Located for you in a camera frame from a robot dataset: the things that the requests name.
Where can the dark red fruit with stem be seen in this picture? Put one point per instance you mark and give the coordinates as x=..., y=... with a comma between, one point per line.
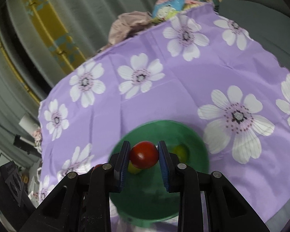
x=96, y=166

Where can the purple floral cloth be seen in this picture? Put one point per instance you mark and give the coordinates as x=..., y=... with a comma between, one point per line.
x=159, y=89

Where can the small tan round fruit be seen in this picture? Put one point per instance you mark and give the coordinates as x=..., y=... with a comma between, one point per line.
x=134, y=170

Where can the white board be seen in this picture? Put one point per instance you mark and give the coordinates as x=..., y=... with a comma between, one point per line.
x=26, y=122

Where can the pink floral cloth bundle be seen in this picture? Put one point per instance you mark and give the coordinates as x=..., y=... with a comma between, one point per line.
x=37, y=136

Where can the green plastic bowl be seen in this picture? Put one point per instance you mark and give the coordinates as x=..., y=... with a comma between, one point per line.
x=147, y=195

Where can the grey chair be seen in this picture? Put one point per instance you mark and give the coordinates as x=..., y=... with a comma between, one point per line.
x=268, y=17

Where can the gold patterned curtain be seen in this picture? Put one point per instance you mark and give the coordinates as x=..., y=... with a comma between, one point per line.
x=50, y=29

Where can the black device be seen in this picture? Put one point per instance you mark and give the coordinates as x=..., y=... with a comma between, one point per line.
x=23, y=141

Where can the red cherry tomato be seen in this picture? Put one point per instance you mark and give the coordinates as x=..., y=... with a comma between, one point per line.
x=143, y=156

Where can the blue pink plush toy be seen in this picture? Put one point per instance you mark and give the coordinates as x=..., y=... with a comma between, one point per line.
x=169, y=4

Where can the pink crumpled cloth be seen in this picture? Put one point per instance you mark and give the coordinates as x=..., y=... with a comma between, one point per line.
x=130, y=24

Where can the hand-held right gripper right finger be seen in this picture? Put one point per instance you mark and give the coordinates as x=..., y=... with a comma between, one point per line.
x=163, y=166

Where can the small green fruit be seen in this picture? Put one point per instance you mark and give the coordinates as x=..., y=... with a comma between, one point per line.
x=181, y=152

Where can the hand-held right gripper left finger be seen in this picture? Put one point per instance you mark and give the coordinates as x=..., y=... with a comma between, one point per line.
x=122, y=166

